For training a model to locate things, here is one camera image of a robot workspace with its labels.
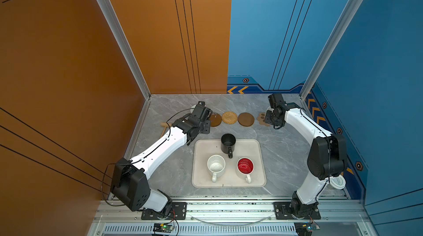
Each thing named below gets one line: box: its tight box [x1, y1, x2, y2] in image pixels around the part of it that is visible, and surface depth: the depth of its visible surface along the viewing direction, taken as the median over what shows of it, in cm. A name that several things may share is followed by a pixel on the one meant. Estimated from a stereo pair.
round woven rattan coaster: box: [221, 110, 238, 125], surface depth 110 cm
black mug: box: [220, 132, 237, 159], surface depth 89 cm
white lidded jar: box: [328, 174, 346, 190], surface depth 76 cm
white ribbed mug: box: [207, 154, 226, 184], surface depth 82 cm
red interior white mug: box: [236, 157, 255, 184], surface depth 82 cm
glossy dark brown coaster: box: [209, 112, 222, 127], surface depth 110 cm
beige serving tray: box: [191, 138, 267, 189], surface depth 88 cm
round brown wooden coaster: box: [237, 112, 256, 127], surface depth 108 cm
